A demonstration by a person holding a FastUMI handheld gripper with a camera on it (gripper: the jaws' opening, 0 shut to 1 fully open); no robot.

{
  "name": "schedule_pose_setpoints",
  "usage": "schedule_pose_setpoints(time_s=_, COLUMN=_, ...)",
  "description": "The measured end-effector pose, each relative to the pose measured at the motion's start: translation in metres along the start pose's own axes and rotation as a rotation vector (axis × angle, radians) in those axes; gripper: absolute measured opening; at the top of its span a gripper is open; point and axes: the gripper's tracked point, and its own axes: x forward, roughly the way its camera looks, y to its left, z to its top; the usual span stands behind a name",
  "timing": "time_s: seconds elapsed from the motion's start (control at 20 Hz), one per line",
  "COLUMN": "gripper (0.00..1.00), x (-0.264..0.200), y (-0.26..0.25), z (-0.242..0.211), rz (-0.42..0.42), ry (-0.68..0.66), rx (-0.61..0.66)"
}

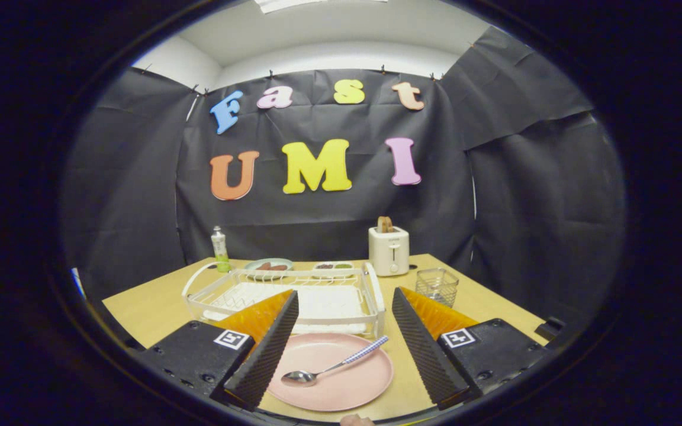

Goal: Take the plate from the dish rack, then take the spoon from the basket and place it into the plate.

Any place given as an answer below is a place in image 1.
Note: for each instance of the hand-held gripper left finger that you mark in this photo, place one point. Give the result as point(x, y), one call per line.
point(267, 355)

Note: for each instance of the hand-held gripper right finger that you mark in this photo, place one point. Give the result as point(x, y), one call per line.
point(424, 355)

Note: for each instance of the pink plate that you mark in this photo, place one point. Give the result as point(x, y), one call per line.
point(341, 384)

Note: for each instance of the white dish rack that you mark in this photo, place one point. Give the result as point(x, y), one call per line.
point(329, 302)

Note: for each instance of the light green plate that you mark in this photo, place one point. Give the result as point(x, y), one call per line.
point(252, 264)

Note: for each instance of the small white divided dish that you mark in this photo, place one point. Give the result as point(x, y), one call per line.
point(332, 273)

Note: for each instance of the white toaster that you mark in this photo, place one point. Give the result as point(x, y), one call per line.
point(388, 254)

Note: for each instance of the white and green bottle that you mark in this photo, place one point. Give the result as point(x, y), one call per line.
point(219, 245)

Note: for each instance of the black table clamp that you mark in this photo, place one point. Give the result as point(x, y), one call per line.
point(549, 329)

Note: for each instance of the brown toast slice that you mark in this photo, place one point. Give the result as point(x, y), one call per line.
point(385, 225)

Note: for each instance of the black backdrop cloth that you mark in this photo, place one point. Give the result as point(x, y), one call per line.
point(329, 219)

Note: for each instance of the ceiling light panel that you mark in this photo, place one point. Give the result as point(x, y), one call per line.
point(317, 4)

